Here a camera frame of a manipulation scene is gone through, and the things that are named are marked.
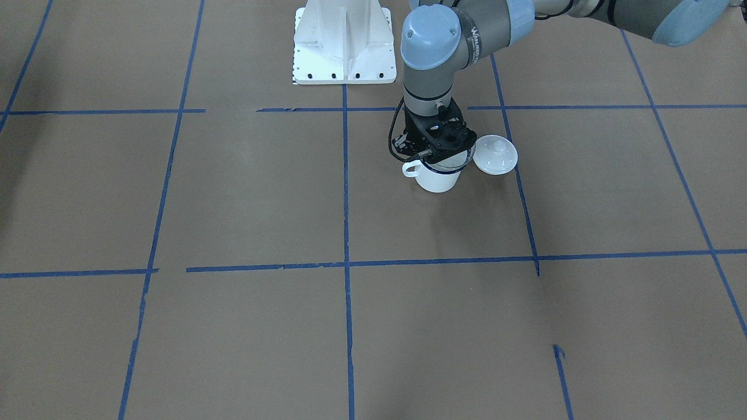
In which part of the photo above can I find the white enamel mug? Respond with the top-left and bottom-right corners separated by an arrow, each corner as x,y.
401,160 -> 461,193

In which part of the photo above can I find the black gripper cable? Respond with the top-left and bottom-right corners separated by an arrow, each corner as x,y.
388,98 -> 416,163

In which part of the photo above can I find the white enamel mug lid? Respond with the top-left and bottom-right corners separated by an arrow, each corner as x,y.
473,135 -> 518,176

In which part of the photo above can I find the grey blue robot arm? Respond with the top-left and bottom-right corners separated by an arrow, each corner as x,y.
389,1 -> 728,165

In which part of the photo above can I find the clear plastic funnel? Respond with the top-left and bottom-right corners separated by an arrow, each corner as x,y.
423,147 -> 474,174

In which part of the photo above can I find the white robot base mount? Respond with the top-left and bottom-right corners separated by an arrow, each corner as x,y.
292,1 -> 397,85

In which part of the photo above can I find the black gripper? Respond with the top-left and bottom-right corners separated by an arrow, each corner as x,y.
392,104 -> 477,164

